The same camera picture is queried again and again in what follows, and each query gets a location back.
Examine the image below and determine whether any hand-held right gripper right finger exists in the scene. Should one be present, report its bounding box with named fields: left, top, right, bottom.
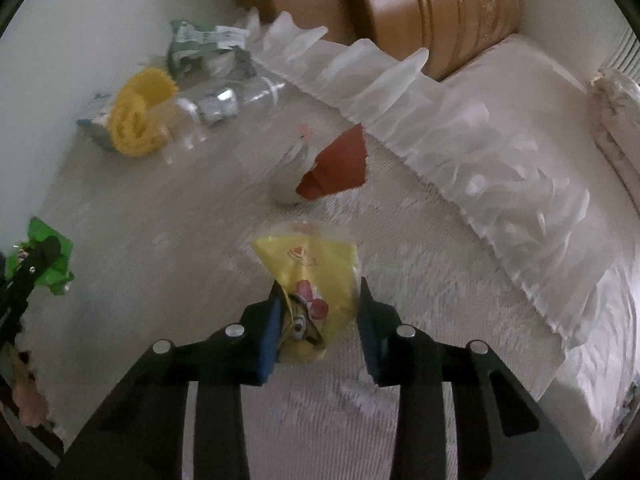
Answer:
left=356, top=277, right=586, bottom=480

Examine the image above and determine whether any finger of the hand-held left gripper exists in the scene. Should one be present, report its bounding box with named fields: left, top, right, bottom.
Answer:
left=0, top=235, right=62, bottom=356

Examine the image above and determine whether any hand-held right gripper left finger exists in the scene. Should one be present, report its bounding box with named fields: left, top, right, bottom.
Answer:
left=52, top=280, right=288, bottom=480

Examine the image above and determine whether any bright green wrapper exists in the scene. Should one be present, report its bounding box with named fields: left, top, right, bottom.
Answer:
left=4, top=216, right=75, bottom=297

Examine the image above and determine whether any yellow cartoon snack wrapper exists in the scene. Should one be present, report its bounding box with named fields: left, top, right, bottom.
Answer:
left=251, top=220, right=360, bottom=366

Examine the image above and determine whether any green and white packet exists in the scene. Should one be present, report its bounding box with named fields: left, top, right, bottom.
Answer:
left=166, top=19, right=256, bottom=80

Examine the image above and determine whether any white frilled lace cloth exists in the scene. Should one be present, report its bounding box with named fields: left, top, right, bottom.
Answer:
left=45, top=7, right=592, bottom=480

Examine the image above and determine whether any grey foil wrapper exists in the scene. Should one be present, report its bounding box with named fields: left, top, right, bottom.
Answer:
left=270, top=125, right=317, bottom=207

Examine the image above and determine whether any light blue packet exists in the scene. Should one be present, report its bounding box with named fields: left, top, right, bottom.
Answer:
left=76, top=91, right=121, bottom=151

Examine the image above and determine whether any red wrapper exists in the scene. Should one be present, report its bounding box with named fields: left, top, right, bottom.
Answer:
left=295, top=124, right=369, bottom=202

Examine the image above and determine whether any crumpled yellow wrapper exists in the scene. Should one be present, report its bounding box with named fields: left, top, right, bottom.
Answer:
left=109, top=67, right=180, bottom=157

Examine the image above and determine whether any clear plastic bottle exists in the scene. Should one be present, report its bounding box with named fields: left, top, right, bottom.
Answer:
left=162, top=76, right=287, bottom=163

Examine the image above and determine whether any bed with white sheet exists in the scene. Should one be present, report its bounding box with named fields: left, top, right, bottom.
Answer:
left=442, top=35, right=640, bottom=461

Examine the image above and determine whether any wooden headboard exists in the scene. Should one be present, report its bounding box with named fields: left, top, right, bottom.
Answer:
left=222, top=0, right=525, bottom=82

